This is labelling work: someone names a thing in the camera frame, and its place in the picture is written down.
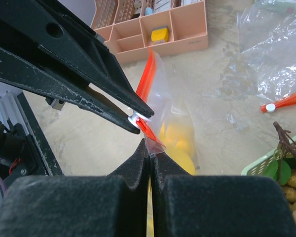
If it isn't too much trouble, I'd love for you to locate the pink plastic file organizer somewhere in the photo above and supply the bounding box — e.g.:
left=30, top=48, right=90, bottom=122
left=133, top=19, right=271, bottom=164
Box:
left=90, top=0, right=209, bottom=64

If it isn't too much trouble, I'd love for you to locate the yellow item in organizer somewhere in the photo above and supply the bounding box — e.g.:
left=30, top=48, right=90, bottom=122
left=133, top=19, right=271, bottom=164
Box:
left=150, top=26, right=169, bottom=44

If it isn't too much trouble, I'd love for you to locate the white blue cap tube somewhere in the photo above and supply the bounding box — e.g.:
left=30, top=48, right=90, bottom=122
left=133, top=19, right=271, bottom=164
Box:
left=144, top=0, right=173, bottom=16

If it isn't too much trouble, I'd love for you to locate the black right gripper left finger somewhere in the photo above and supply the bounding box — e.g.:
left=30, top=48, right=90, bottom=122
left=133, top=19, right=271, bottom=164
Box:
left=0, top=141, right=149, bottom=237

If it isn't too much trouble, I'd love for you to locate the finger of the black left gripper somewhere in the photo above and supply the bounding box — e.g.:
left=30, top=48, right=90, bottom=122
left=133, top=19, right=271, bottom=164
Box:
left=0, top=0, right=154, bottom=117
left=0, top=47, right=140, bottom=134

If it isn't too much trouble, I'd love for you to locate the green perforated plastic basket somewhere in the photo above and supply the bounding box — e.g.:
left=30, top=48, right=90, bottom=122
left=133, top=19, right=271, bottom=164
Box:
left=241, top=136, right=296, bottom=176

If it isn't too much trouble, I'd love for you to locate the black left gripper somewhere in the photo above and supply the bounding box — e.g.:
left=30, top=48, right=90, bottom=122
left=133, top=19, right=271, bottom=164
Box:
left=0, top=92, right=63, bottom=195

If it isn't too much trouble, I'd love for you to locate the fake brown grape bunch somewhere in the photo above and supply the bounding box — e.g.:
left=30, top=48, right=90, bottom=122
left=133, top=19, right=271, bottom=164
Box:
left=263, top=122, right=296, bottom=212

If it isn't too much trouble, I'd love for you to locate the clear zip bag yellow food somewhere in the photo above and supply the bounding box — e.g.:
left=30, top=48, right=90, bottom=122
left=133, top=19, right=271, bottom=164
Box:
left=128, top=50, right=197, bottom=237

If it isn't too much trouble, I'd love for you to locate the clear zip bag brown food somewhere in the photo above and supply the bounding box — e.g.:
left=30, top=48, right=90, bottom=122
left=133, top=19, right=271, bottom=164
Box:
left=225, top=0, right=296, bottom=124

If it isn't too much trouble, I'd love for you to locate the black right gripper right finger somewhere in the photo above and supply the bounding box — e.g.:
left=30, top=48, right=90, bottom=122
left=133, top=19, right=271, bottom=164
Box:
left=150, top=153, right=296, bottom=237

